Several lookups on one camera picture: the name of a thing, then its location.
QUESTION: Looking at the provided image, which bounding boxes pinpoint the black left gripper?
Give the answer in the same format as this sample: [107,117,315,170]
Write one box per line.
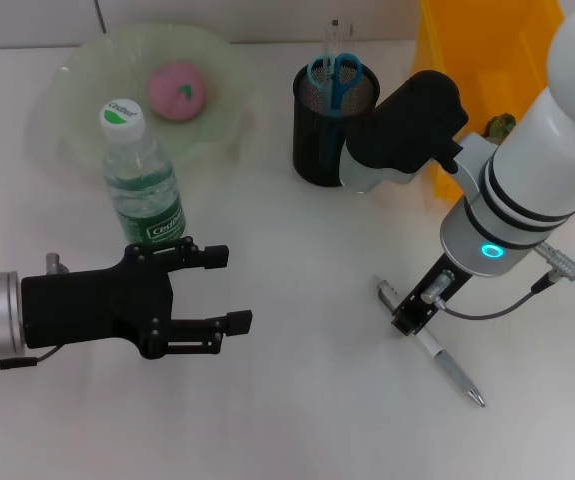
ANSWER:
[20,238,253,360]

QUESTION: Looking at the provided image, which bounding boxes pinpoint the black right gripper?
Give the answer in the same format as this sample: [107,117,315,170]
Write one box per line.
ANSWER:
[391,252,473,339]

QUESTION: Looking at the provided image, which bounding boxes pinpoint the silver white pen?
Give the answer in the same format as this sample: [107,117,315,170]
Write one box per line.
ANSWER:
[374,276,488,407]

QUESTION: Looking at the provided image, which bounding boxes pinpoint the clear water bottle green label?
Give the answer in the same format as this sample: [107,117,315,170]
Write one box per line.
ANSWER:
[99,97,188,246]

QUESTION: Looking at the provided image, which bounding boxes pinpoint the pink peach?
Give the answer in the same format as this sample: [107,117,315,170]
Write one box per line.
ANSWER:
[146,60,207,123]

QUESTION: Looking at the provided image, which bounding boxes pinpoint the green plastic wrapper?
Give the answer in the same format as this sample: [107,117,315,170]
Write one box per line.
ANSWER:
[486,113,518,139]

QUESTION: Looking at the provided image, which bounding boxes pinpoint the blue scissors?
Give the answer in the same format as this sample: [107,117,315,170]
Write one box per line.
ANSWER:
[306,52,362,119]

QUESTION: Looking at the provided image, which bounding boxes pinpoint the clear plastic ruler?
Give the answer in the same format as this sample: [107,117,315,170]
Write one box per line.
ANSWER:
[324,18,356,91]

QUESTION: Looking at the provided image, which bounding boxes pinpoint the black mesh pen holder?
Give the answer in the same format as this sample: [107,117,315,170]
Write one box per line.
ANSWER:
[292,57,382,188]

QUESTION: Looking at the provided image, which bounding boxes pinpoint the green glass fruit plate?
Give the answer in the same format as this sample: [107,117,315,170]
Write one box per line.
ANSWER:
[49,22,256,176]

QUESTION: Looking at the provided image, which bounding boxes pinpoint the yellow plastic bin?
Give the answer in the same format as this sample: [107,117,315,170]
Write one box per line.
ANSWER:
[411,0,566,201]

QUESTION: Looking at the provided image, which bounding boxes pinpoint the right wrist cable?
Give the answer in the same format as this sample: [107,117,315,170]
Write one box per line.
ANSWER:
[421,242,575,320]

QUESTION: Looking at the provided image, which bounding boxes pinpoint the wrist cable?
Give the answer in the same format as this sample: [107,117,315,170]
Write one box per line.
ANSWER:
[421,242,575,320]
[0,344,63,380]

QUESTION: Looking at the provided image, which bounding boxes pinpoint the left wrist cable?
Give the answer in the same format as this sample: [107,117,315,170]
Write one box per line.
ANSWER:
[0,344,63,380]

